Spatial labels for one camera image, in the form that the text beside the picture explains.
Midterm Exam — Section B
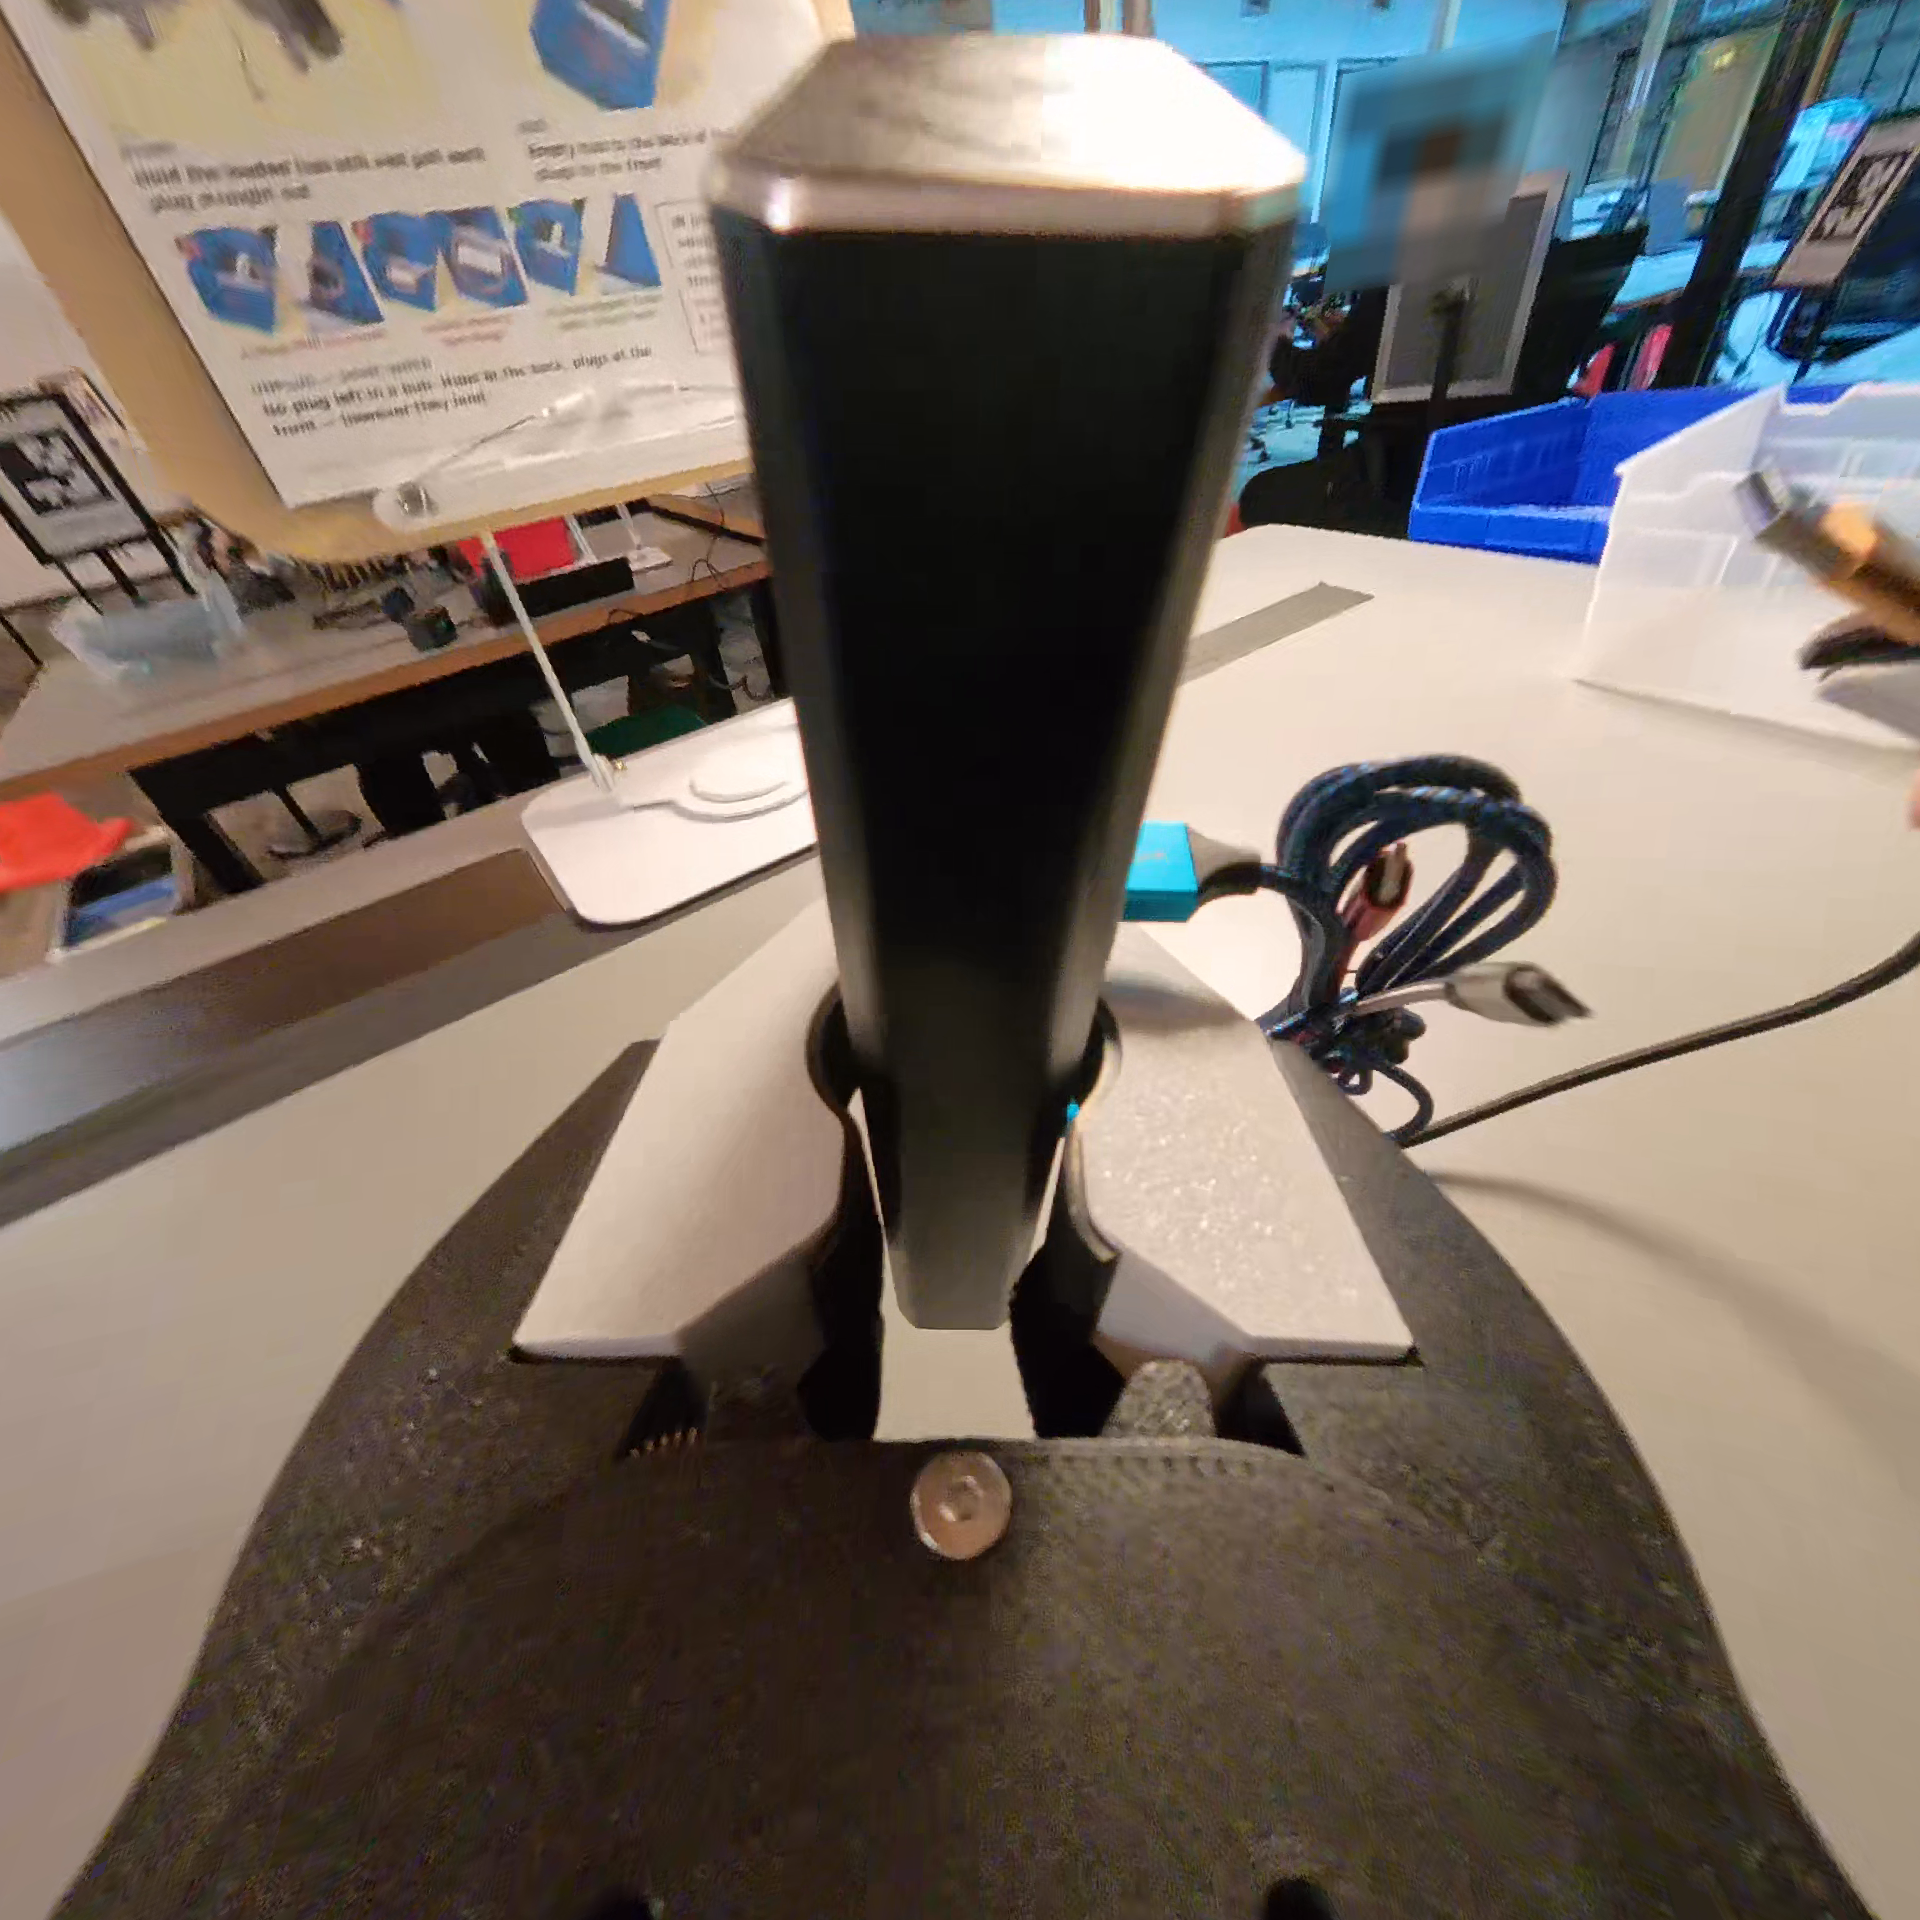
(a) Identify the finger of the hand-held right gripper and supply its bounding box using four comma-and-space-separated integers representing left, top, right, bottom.
1798, 614, 1920, 772

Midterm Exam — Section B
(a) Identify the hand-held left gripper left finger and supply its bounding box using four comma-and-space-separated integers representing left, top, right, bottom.
508, 958, 902, 1444

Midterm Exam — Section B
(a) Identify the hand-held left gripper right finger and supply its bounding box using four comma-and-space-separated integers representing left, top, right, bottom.
1019, 922, 1419, 1444

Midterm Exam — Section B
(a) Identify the black cable orange plug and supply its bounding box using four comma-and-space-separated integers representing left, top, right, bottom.
1399, 464, 1920, 1155

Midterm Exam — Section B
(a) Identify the clear plastic organizer box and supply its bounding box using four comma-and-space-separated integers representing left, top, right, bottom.
1571, 384, 1920, 745

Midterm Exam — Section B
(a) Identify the blue braided cable cyan plug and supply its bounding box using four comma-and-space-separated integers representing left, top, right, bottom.
1128, 824, 1291, 929

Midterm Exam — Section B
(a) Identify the large blue plastic bin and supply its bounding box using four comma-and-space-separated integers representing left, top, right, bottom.
1405, 408, 1622, 565

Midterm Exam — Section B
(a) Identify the bundle of braided cables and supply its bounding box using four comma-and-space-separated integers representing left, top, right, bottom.
1258, 754, 1564, 1146

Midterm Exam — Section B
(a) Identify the long black usb hub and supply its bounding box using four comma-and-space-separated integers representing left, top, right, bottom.
704, 34, 1311, 1334

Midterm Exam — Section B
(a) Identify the black white marker sign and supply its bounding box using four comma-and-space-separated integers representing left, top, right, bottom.
1774, 118, 1920, 292
0, 384, 172, 571

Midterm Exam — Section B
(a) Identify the computer monitor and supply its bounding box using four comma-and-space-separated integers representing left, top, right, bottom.
1368, 169, 1574, 404

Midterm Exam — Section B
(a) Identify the wooden instruction sign board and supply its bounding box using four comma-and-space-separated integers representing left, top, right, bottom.
0, 0, 861, 539

